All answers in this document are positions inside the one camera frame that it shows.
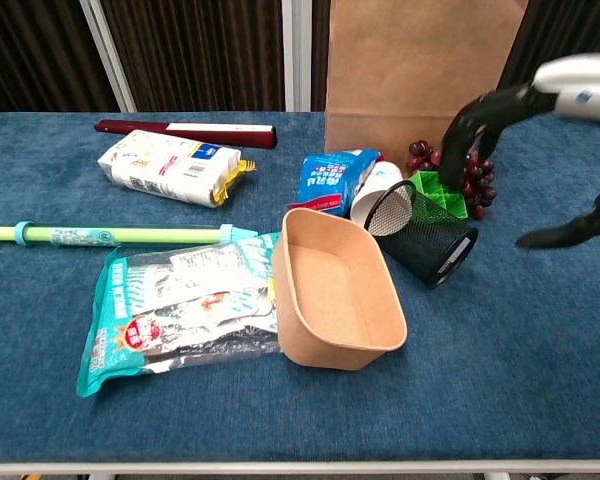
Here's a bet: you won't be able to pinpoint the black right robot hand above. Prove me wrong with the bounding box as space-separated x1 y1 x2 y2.
439 83 556 187

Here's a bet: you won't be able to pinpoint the purple grape bunch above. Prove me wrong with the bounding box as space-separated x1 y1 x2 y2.
405 140 497 221

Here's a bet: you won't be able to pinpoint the green plastic divided tray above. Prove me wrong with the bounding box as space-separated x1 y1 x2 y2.
408 169 469 221

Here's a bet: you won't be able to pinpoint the blue snack pouch red strip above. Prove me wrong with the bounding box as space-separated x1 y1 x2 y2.
286 147 384 219

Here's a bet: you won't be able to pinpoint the kraft paper rectangular bowl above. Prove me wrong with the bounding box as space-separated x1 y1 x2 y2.
272 207 409 372

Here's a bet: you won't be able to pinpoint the brown paper bag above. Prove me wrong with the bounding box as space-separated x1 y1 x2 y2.
323 0 531 179

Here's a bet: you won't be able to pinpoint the teal clear snack bag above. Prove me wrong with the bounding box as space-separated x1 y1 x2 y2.
75 230 286 399

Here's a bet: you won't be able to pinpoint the white paper cup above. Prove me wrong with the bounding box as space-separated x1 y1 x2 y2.
349 160 406 229

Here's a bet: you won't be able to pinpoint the black mesh pen holder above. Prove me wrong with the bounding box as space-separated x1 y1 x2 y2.
363 179 480 290

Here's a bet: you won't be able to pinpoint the white noodle package yellow ends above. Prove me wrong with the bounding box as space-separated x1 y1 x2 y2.
97 128 257 210

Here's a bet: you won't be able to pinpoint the dark red long box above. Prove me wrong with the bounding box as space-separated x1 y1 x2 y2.
93 118 278 150

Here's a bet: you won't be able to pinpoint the green pole with blue clips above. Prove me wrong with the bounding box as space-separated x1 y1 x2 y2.
0 220 259 248

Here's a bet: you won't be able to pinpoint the upright white frame post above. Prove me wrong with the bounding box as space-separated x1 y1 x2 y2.
281 0 313 113

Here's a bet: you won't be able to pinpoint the slanted white frame post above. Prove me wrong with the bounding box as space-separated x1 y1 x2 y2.
78 0 138 114

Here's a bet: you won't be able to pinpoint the white table frame rail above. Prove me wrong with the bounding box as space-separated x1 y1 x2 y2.
0 460 600 480

